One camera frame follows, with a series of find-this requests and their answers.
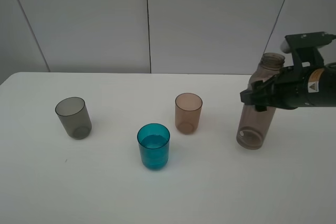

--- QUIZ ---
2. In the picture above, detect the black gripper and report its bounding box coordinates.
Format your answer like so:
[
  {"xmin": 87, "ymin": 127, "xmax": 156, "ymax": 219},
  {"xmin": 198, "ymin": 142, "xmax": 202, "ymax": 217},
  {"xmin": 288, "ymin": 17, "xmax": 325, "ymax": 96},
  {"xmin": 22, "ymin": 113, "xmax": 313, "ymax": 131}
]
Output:
[{"xmin": 240, "ymin": 62, "xmax": 335, "ymax": 112}]

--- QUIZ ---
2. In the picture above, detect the brown translucent plastic cup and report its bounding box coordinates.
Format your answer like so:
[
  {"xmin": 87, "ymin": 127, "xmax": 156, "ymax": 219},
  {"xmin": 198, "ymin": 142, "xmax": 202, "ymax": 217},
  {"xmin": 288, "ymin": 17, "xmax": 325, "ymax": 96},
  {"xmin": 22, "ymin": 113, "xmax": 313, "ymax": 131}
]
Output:
[{"xmin": 175, "ymin": 93, "xmax": 203, "ymax": 134}]

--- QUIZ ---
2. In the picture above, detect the teal translucent plastic cup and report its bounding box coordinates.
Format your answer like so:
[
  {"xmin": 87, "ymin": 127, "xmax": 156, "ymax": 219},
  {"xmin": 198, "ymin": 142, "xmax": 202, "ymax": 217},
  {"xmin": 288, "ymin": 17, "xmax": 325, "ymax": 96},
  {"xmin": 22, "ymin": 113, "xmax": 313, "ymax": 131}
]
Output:
[{"xmin": 136, "ymin": 123, "xmax": 171, "ymax": 170}]

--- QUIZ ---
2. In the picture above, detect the grey translucent plastic cup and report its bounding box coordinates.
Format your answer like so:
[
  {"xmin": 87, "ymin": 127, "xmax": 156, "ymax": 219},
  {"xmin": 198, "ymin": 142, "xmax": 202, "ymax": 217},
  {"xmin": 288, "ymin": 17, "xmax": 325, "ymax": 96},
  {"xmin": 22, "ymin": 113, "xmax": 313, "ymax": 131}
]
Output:
[{"xmin": 55, "ymin": 97, "xmax": 92, "ymax": 140}]

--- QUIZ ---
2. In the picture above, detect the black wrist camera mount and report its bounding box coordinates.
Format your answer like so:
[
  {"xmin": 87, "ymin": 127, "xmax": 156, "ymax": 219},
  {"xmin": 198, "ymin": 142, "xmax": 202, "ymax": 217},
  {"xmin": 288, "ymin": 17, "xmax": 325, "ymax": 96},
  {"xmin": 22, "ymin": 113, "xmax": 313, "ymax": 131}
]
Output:
[{"xmin": 280, "ymin": 31, "xmax": 335, "ymax": 72}]

